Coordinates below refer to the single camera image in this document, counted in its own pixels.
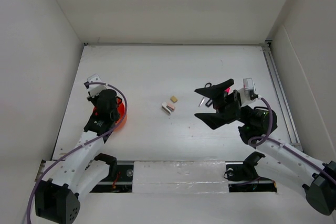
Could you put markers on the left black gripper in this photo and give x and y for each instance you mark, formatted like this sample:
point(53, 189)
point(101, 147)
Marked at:
point(92, 100)

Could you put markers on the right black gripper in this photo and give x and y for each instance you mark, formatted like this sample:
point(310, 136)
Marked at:
point(228, 108)

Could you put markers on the pink marker cap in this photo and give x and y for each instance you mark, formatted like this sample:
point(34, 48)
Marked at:
point(226, 91)

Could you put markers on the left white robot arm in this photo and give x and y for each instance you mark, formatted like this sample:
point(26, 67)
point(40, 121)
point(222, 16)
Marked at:
point(58, 199)

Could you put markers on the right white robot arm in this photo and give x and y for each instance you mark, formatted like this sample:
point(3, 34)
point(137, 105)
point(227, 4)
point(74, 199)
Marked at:
point(272, 159)

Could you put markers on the black blue utility knife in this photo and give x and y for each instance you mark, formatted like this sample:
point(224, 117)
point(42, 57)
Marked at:
point(209, 103)

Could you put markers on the orange round pen holder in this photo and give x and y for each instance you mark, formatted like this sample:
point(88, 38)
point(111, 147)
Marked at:
point(119, 123)

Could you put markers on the yellow eraser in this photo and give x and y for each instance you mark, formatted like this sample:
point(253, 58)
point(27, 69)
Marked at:
point(174, 99)

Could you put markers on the black handled scissors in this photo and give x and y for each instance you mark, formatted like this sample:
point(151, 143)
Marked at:
point(206, 87)

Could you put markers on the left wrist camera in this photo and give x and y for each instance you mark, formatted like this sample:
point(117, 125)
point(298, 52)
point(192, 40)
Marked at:
point(94, 85)

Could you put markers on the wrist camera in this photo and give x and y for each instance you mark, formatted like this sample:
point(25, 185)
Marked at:
point(94, 85)
point(247, 93)

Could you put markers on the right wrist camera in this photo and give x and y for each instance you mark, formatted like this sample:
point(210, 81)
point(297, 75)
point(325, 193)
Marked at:
point(247, 93)

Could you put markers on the aluminium rail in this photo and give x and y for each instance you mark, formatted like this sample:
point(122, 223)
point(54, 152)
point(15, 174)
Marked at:
point(281, 97)

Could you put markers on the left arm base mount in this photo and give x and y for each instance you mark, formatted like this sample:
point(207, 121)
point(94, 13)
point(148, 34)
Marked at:
point(120, 176)

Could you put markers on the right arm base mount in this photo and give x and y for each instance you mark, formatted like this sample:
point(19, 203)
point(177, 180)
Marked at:
point(243, 178)

